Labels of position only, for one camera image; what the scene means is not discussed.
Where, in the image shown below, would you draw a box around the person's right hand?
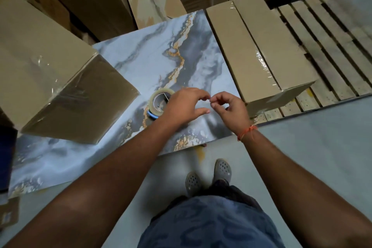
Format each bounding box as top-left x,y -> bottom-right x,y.
209,91 -> 253,138

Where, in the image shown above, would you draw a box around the person's left hand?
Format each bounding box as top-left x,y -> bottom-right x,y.
161,87 -> 211,129

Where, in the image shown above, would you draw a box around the clear tape roll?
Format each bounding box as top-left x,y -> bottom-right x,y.
147,88 -> 176,119

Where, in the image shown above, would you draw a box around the large brown cardboard box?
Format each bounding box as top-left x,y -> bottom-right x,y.
0,0 -> 140,145

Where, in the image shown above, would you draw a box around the person's left forearm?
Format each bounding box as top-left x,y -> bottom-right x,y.
3,117 -> 175,248

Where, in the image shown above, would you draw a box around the person's right forearm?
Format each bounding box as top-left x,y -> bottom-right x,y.
239,128 -> 372,248

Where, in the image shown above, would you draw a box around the person's right grey clog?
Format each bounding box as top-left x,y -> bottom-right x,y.
213,158 -> 232,184

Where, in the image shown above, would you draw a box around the long flat cardboard box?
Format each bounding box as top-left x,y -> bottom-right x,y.
205,0 -> 317,119

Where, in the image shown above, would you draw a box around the tall narrow cardboard box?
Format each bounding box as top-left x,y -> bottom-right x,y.
33,0 -> 137,41

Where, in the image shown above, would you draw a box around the orange thread wristband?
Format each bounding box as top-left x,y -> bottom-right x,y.
237,125 -> 258,142

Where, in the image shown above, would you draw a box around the blue patterned shorts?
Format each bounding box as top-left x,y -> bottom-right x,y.
137,179 -> 287,248

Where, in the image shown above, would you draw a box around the wooden pallet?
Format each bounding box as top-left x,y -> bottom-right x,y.
253,0 -> 372,125

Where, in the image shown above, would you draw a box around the blue printed flattened carton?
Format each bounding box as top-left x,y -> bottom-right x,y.
0,124 -> 18,193

